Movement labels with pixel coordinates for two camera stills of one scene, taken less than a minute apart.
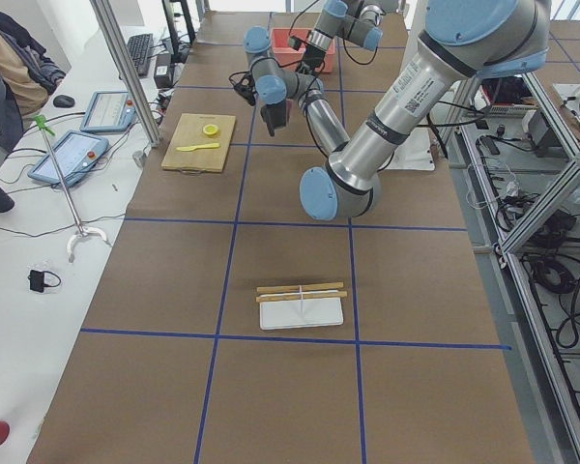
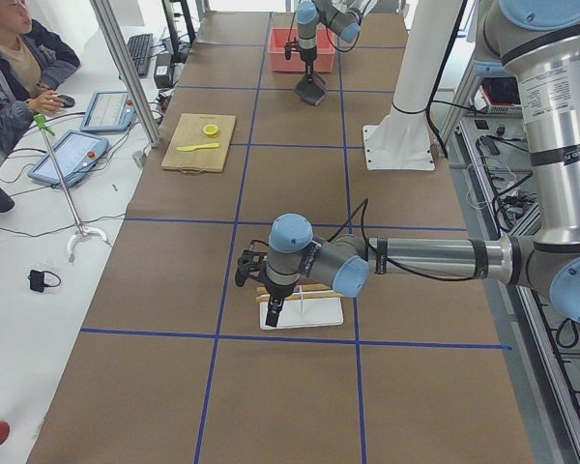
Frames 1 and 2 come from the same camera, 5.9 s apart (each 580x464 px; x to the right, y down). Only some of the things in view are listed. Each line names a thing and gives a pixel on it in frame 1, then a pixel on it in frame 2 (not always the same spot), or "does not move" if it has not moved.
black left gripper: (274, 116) -> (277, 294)
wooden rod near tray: (292, 298) does not move
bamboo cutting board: (189, 131) does not move
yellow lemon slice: (211, 129) does not move
